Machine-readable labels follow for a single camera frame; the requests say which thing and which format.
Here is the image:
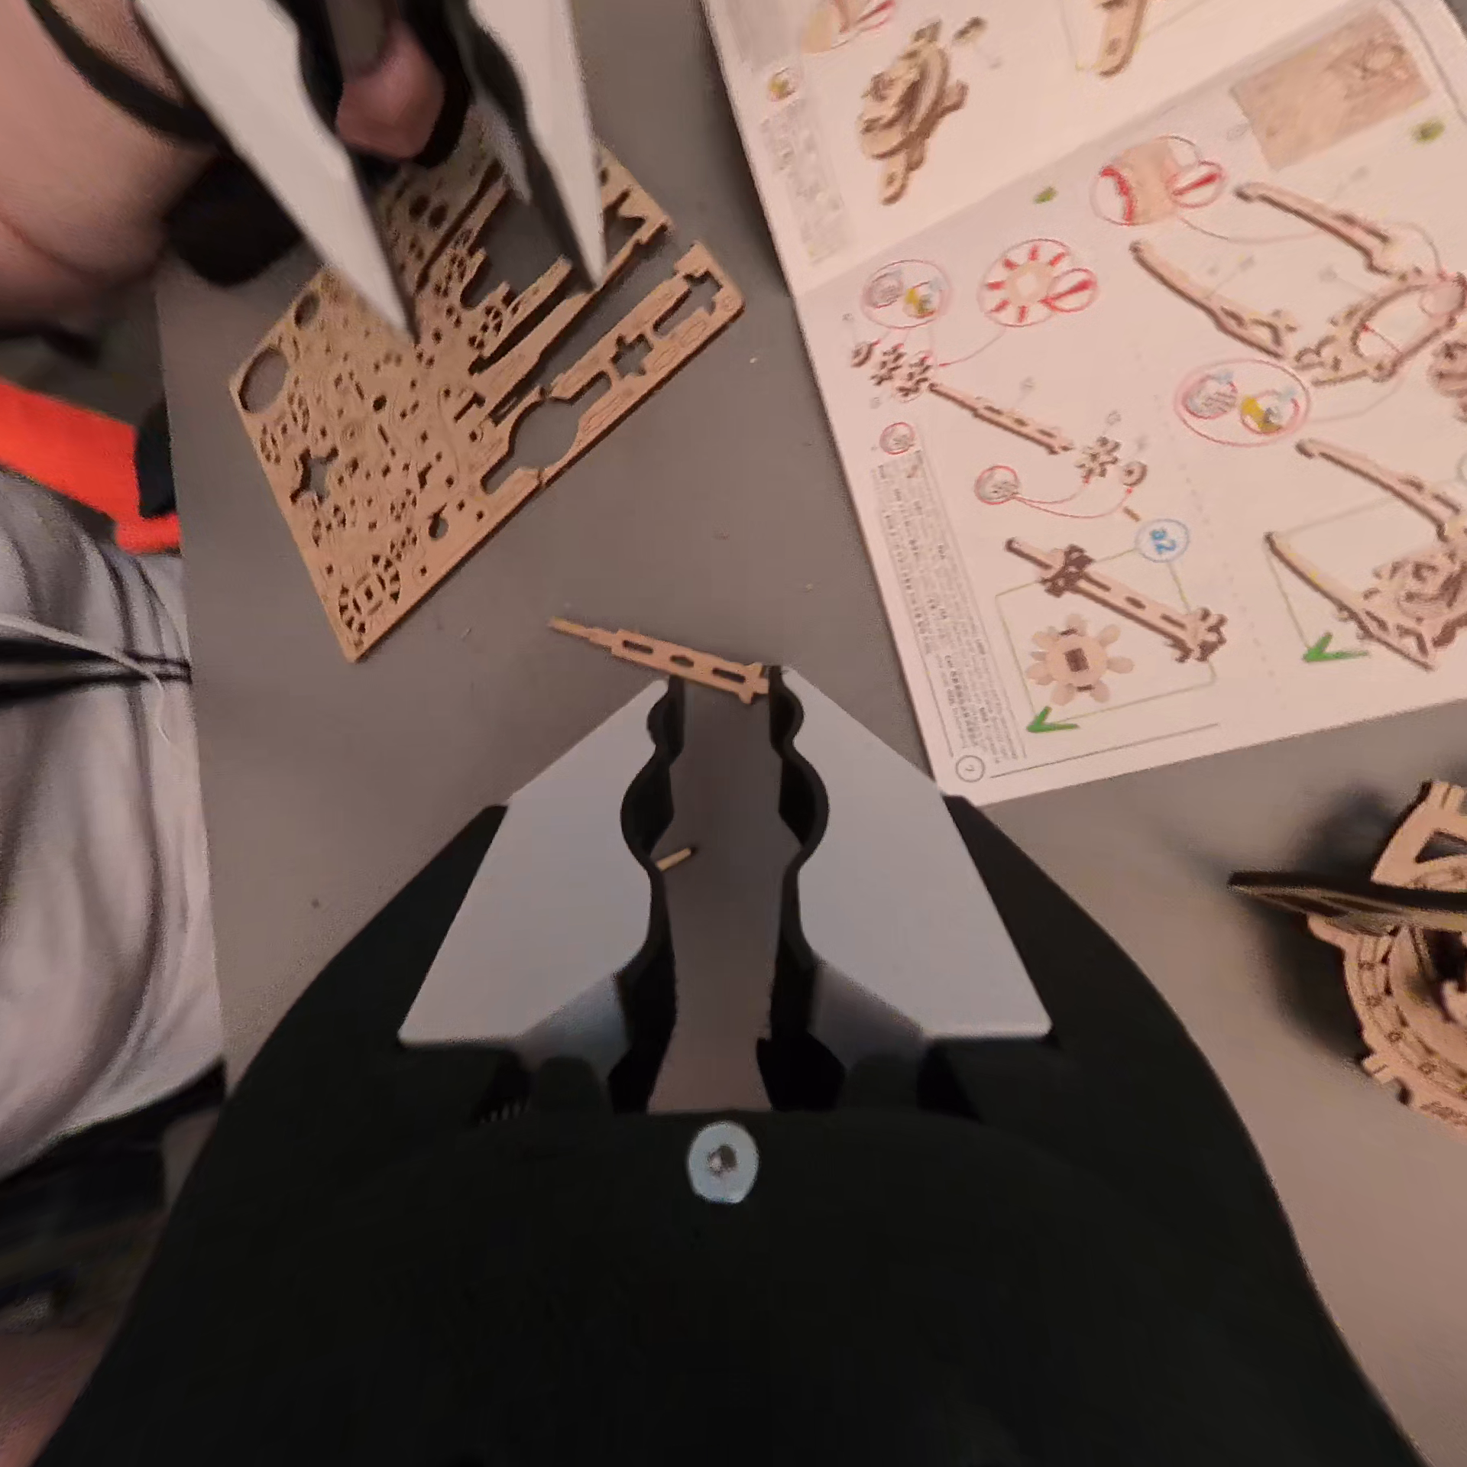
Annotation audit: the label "wooden laser-cut parts sheet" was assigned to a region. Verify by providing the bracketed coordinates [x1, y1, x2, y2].
[231, 146, 746, 671]

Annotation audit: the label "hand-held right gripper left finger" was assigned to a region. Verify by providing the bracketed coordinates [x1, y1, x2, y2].
[397, 672, 681, 1114]

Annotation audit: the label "person's dark trousers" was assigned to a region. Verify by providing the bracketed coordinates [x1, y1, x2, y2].
[0, 1069, 225, 1342]

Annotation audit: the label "round wooden model assembly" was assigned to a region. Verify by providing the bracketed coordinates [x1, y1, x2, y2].
[1232, 782, 1467, 1133]

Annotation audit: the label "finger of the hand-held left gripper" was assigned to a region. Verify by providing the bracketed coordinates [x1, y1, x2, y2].
[137, 0, 411, 337]
[450, 0, 608, 289]

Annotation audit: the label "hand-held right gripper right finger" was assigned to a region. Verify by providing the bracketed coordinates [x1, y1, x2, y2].
[754, 660, 1051, 1107]

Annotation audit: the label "illustrated instruction booklet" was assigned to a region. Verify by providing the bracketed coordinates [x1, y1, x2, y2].
[696, 0, 1467, 803]

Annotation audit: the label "slotted wooden shaft piece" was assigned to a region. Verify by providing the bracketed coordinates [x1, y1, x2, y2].
[548, 614, 768, 703]

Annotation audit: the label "orange cloth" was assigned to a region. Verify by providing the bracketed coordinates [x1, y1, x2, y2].
[0, 380, 180, 554]

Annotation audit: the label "person's left hand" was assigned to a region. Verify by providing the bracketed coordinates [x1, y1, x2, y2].
[0, 0, 441, 308]

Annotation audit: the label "person's white shirt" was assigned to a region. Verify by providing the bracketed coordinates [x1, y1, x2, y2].
[0, 465, 225, 1184]

